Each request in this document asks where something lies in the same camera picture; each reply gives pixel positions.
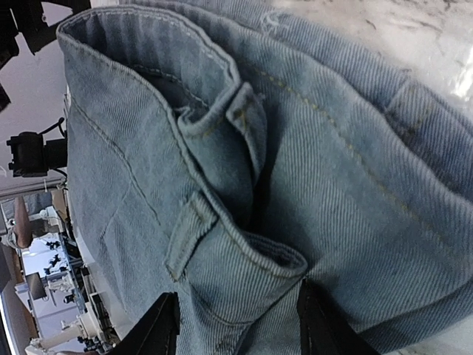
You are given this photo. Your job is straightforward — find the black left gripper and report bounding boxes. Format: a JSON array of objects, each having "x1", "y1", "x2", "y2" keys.
[{"x1": 0, "y1": 0, "x2": 93, "y2": 112}]

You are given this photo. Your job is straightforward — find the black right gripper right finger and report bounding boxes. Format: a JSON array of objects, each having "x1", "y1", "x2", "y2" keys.
[{"x1": 296, "y1": 279, "x2": 378, "y2": 355}]

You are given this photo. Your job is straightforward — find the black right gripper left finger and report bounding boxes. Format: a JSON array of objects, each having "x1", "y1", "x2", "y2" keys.
[{"x1": 110, "y1": 292, "x2": 180, "y2": 355}]

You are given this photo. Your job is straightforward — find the grey denim jeans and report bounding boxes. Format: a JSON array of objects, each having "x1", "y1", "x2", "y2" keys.
[{"x1": 57, "y1": 1, "x2": 472, "y2": 354}]

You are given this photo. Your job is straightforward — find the background lab shelving clutter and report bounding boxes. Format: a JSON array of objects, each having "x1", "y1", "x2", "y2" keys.
[{"x1": 1, "y1": 187, "x2": 120, "y2": 354}]

